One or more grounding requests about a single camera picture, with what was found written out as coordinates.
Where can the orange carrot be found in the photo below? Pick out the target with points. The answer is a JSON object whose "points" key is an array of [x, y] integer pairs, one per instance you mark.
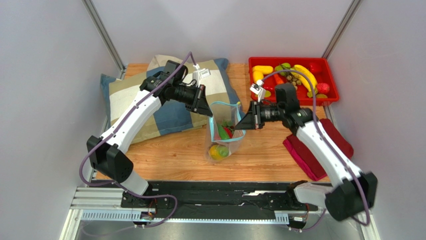
{"points": [[278, 80]]}

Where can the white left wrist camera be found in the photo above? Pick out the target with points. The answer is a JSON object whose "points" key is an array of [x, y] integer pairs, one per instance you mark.
{"points": [[199, 73]]}

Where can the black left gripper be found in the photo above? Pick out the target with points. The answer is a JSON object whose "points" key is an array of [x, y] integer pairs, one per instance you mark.
{"points": [[194, 105]]}

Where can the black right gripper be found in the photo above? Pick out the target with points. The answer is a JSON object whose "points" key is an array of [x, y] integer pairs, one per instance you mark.
{"points": [[257, 114]]}

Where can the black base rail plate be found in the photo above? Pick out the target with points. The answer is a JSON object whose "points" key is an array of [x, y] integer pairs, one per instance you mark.
{"points": [[215, 200]]}

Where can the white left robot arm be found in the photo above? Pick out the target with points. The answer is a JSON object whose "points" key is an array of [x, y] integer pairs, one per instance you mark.
{"points": [[107, 153]]}

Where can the yellow lemon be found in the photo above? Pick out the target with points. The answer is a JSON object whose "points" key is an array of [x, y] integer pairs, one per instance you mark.
{"points": [[257, 76]]}

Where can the red strawberry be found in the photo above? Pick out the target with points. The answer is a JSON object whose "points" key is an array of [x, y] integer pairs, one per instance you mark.
{"points": [[323, 88]]}

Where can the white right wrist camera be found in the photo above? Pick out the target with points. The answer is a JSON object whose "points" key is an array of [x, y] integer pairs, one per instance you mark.
{"points": [[257, 89]]}

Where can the yellow banana bunch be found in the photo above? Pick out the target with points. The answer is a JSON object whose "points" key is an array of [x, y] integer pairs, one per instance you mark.
{"points": [[307, 79]]}

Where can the clear zip top bag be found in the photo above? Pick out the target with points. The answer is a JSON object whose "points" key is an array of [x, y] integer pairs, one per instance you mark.
{"points": [[228, 115]]}

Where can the yellow starfruit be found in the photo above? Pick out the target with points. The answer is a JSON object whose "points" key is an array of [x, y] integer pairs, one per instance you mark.
{"points": [[264, 69]]}

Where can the red plastic fruit bin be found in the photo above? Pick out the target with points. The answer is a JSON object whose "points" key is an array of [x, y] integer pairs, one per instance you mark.
{"points": [[319, 67]]}

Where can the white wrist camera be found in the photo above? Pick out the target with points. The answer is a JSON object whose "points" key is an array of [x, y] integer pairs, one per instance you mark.
{"points": [[199, 73], [257, 89]]}

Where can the yellow green mango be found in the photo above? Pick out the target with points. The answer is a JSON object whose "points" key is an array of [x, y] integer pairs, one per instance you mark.
{"points": [[218, 152]]}

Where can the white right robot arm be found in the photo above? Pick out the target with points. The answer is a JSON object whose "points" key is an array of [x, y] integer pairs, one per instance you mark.
{"points": [[352, 190]]}

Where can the red apple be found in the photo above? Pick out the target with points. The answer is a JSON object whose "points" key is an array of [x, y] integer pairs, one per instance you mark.
{"points": [[228, 133]]}

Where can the green pear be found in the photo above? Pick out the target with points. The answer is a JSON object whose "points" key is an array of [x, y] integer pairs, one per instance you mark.
{"points": [[283, 66]]}

